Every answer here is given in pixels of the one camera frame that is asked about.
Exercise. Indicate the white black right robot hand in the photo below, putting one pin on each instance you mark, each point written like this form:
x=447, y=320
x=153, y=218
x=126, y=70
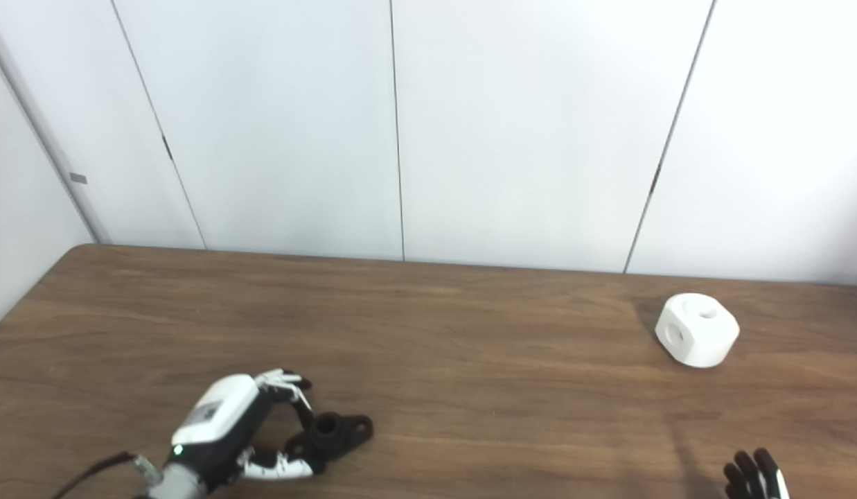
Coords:
x=750, y=482

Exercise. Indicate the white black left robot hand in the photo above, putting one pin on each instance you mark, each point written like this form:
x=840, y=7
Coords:
x=217, y=419

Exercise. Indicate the round white piece with holes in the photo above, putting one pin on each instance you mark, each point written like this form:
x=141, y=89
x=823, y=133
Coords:
x=702, y=339

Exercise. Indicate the black flanged holder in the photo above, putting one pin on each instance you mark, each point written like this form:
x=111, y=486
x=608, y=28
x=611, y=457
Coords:
x=338, y=436

